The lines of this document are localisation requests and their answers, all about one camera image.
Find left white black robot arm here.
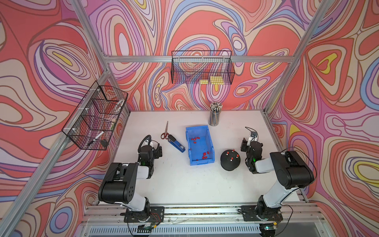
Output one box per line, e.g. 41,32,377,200
98,144,164,225

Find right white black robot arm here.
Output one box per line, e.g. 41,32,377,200
240,138,316,221

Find black round screw base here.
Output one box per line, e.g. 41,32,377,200
220,149,241,171

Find blue plastic parts bin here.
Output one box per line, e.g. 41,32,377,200
186,125,215,166

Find mesh pencil cup with pencils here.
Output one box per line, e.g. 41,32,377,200
208,102,223,126

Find white marker pen in basket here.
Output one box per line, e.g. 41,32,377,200
87,131,104,146

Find yellow sticky note pad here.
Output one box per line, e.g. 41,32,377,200
209,76,224,85

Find red handled scissors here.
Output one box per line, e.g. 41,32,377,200
161,121,169,139

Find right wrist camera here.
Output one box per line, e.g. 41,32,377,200
249,131,259,142

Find black wire basket left wall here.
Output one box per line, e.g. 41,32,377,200
62,82,128,150

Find black wire basket wall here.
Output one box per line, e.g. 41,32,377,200
171,49,235,85
62,82,128,150

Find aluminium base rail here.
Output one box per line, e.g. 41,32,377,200
77,202,333,237

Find black wire basket back wall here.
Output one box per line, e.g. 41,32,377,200
171,49,235,85

